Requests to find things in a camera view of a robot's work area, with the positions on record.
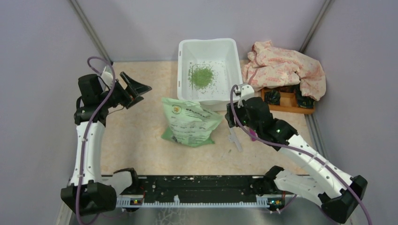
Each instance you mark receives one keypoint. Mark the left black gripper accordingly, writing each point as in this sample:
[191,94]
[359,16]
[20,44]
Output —
[137,88]

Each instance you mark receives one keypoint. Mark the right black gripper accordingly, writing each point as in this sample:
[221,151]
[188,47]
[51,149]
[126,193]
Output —
[229,116]

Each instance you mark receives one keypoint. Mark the white bag clip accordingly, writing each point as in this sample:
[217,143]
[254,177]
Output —
[234,139]

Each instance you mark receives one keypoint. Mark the green cat litter bag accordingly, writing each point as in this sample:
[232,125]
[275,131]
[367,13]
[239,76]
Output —
[189,123]

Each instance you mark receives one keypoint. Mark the purple plastic scoop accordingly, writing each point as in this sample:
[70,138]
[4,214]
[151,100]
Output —
[253,135]

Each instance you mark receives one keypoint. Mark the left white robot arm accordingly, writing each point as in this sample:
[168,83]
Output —
[88,193]

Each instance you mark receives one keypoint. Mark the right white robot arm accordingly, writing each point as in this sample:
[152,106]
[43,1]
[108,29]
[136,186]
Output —
[334,191]

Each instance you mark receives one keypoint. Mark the white plastic litter box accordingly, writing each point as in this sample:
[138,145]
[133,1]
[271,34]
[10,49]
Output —
[195,50]

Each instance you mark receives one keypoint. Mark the green cat litter pile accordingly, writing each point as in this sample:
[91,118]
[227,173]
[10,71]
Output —
[204,76]

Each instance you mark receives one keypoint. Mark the dark patterned cloth bundle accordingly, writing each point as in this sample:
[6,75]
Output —
[272,97]

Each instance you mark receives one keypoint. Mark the pink patterned cloth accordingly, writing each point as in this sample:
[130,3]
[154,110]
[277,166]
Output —
[272,67]

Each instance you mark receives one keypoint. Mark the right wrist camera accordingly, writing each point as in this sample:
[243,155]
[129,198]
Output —
[244,92]

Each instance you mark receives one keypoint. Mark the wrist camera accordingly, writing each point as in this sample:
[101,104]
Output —
[244,92]
[107,79]

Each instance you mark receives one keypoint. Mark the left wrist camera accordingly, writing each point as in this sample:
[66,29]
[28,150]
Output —
[107,79]

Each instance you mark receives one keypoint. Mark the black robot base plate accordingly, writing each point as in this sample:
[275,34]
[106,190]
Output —
[202,188]

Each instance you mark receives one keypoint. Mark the aluminium frame rail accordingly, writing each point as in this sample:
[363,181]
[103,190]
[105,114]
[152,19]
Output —
[205,198]

